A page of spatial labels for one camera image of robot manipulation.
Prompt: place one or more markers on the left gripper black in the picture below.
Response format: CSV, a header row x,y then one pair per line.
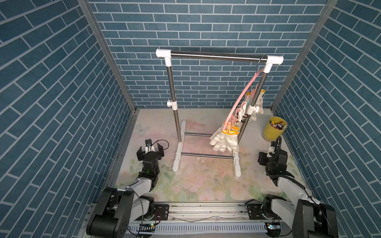
x,y
159,152

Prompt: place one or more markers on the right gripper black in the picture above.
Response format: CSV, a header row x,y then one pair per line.
x,y
262,156

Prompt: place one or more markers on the white glove yellow cuff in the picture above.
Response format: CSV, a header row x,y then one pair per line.
x,y
230,142

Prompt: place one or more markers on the white cotton glove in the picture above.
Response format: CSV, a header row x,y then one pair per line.
x,y
259,102
253,115
220,141

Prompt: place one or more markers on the pink clip hanger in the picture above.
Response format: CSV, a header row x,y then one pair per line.
x,y
242,106

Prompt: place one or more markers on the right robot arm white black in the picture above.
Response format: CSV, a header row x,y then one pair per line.
x,y
305,215

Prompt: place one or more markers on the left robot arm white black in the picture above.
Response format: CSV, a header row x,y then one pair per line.
x,y
116,208

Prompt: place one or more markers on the yellow cup with pens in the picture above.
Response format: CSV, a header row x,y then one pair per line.
x,y
274,128

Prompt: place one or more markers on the metal clothes drying rack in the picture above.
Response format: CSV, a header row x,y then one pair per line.
x,y
210,79

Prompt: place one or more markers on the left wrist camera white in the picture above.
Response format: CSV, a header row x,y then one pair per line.
x,y
149,146

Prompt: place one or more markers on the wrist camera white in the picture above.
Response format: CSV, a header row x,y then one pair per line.
x,y
271,149
149,146

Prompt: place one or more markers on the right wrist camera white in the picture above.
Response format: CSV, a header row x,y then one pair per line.
x,y
271,149

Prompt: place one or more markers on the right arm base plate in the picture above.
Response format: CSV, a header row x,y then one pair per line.
x,y
255,211

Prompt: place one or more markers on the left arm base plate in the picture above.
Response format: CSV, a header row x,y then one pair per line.
x,y
158,212

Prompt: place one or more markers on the aluminium front rail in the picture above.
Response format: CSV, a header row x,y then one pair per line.
x,y
208,217

